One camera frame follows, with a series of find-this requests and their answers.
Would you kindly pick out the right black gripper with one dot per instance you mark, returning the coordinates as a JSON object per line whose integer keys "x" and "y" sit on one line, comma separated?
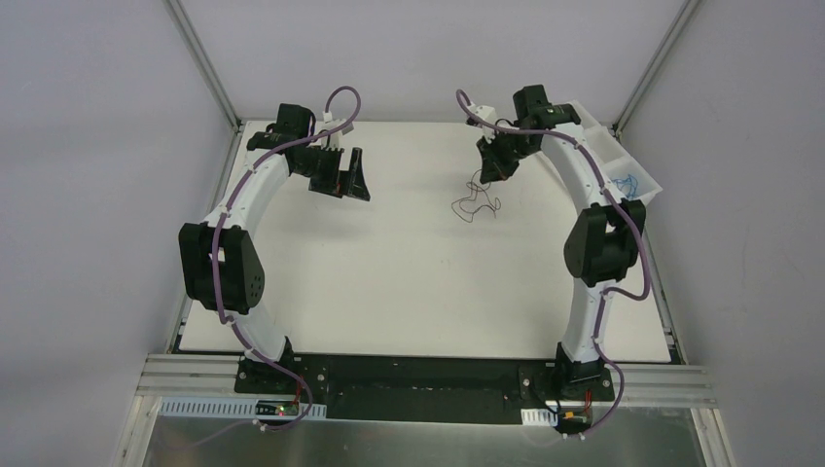
{"x": 501, "y": 154}

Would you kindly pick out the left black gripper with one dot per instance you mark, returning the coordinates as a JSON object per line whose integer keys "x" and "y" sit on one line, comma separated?
{"x": 337, "y": 173}

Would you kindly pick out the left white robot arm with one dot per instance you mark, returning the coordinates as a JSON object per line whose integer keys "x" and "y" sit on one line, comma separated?
{"x": 221, "y": 266}

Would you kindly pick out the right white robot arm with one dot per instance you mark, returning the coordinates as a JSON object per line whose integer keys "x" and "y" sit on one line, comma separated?
{"x": 604, "y": 242}

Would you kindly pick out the white compartment tray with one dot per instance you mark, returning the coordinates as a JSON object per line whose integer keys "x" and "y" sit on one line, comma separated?
{"x": 616, "y": 163}

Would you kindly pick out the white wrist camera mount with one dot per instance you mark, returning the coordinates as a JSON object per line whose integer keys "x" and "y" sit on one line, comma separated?
{"x": 482, "y": 116}

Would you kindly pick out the right corner aluminium post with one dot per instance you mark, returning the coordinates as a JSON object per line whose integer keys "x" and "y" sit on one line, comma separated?
{"x": 675, "y": 30}

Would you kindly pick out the corner aluminium post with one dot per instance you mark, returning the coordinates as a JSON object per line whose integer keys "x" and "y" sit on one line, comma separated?
{"x": 675, "y": 30}
{"x": 204, "y": 65}

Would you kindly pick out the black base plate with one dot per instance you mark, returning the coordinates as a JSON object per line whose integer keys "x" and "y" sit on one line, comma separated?
{"x": 421, "y": 389}

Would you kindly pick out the left corner aluminium post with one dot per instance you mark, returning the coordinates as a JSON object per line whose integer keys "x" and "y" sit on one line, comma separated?
{"x": 204, "y": 65}

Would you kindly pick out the right white cable duct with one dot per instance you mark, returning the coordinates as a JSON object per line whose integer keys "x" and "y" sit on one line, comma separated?
{"x": 538, "y": 417}

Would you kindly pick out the white cable duct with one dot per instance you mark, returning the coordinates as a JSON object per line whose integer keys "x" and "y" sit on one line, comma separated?
{"x": 538, "y": 417}
{"x": 240, "y": 408}

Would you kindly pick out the left white cable duct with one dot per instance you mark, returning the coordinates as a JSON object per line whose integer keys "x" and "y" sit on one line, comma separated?
{"x": 240, "y": 408}

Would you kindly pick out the aluminium frame rail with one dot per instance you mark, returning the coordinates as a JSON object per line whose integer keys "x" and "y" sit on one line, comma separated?
{"x": 646, "y": 385}

